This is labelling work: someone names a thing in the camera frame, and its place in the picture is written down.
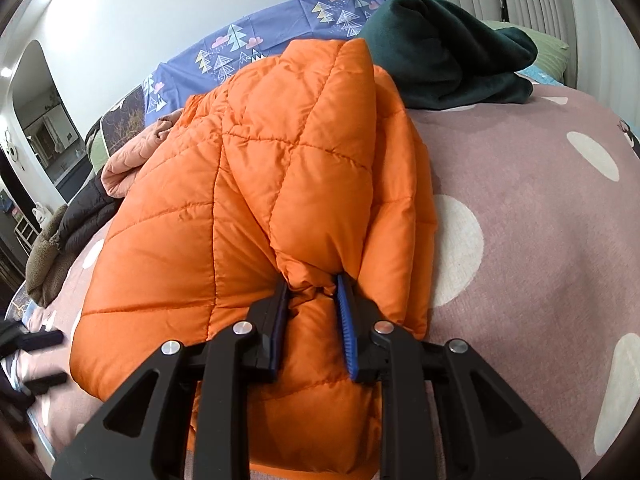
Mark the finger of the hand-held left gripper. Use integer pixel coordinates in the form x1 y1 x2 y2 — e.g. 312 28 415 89
0 329 63 356
25 372 68 396

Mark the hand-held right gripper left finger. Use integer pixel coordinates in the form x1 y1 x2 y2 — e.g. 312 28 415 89
52 280 291 480

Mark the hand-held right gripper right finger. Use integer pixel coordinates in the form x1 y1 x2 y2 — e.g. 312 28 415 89
334 272 583 480

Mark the orange puffer jacket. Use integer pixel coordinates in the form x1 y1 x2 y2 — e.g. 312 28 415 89
70 39 440 480

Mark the olive brown fleece garment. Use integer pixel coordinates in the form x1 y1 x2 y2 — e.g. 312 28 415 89
24 204 76 308

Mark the black puffer jacket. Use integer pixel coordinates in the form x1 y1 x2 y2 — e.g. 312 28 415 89
54 175 121 256

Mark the green pillow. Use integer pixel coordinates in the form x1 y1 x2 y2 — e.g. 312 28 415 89
480 19 571 83
85 125 108 171

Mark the pink fleece garment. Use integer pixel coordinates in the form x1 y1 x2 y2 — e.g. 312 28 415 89
100 110 183 198

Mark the white arched doorway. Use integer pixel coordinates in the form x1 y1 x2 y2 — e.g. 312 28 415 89
9 40 87 186

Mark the pink polka dot bed sheet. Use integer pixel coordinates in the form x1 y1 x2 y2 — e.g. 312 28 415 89
5 67 640 480

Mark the dark gold print pillow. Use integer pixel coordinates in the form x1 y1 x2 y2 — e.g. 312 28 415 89
97 82 148 161

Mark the dark green fleece garment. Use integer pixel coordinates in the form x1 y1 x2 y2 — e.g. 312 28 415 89
357 0 538 111

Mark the blue tree print sheet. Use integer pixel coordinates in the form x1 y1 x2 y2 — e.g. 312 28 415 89
142 0 401 113

